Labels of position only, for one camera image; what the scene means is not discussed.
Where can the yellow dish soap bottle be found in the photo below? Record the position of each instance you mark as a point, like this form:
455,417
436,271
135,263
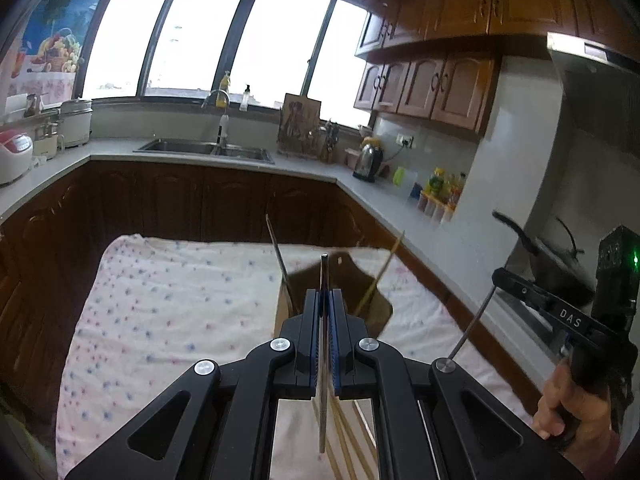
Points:
223,89

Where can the lower wooden cabinets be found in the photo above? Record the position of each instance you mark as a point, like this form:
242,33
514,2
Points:
58,219

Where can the black wok with lid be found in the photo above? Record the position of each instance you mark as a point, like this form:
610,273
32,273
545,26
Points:
554,268

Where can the green lid white container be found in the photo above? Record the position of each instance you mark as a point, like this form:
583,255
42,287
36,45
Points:
404,180

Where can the steel chopstick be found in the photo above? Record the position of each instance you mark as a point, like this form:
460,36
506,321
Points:
323,351
476,318

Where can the steel range hood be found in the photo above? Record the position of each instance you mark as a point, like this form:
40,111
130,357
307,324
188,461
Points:
602,89

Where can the wall power outlet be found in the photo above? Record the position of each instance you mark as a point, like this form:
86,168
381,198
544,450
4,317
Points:
405,140

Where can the steel kitchen sink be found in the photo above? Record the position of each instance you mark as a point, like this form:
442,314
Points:
189,147

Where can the white floral tablecloth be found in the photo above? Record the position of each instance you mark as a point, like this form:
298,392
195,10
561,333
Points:
158,306

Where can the knife block with knives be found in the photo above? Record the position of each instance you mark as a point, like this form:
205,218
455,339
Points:
331,132

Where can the wooden cutting board rack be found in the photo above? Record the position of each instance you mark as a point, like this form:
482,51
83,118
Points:
298,132

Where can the small white appliance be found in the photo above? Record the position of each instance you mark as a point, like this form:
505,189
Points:
46,140

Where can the right hand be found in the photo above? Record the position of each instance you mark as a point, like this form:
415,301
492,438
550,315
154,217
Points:
593,412

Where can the white red rice cooker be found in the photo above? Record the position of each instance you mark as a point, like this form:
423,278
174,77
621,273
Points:
15,155

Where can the steel electric kettle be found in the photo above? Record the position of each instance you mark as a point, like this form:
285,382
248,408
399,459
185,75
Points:
368,163

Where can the chrome sink faucet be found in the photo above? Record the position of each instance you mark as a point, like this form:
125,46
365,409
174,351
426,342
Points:
224,119

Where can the wooden cabinets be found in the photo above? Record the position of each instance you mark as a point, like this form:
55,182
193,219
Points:
58,219
439,59

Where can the upper wooden cabinets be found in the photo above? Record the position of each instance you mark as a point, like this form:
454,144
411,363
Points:
439,59

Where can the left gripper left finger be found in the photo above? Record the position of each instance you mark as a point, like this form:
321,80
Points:
216,421

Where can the clear soap dispenser bottle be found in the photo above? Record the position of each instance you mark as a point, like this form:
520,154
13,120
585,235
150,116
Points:
245,99

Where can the fruit beach poster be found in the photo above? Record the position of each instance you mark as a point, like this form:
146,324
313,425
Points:
45,56

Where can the white tall cooker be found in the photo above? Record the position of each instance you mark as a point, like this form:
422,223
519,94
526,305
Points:
74,122

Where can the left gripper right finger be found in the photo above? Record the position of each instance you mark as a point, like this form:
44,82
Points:
433,420

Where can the spice jar rack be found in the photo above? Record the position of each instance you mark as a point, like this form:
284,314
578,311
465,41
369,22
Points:
433,208

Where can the yellow oil bottle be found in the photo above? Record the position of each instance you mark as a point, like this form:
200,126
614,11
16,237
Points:
436,183

